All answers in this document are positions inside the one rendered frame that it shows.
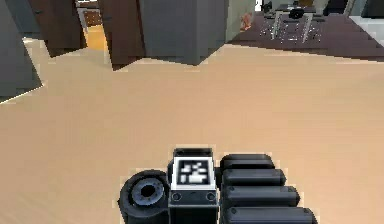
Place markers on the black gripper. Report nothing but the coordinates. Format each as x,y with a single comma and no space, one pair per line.
145,196

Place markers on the white frame table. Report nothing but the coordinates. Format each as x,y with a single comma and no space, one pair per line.
293,26

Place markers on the small black object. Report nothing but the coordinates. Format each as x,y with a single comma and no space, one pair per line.
296,13

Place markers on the dark brown room door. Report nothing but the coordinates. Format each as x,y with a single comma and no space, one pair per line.
60,23
123,30

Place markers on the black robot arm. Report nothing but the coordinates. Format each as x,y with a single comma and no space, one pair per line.
253,193

